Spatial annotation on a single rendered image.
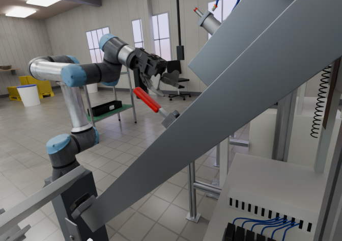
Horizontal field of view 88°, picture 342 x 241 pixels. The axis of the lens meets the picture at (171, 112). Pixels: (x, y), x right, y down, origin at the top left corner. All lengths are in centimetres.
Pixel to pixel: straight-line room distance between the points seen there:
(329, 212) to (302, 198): 62
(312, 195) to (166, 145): 70
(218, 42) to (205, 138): 13
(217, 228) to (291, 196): 32
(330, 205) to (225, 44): 20
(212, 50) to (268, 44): 8
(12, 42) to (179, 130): 1045
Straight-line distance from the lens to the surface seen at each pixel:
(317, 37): 21
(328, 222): 24
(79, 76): 67
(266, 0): 25
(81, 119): 111
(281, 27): 21
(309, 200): 86
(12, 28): 1073
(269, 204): 73
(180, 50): 60
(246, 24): 25
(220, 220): 70
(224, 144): 145
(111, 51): 71
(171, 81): 67
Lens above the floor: 115
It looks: 18 degrees down
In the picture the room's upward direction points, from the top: 4 degrees counter-clockwise
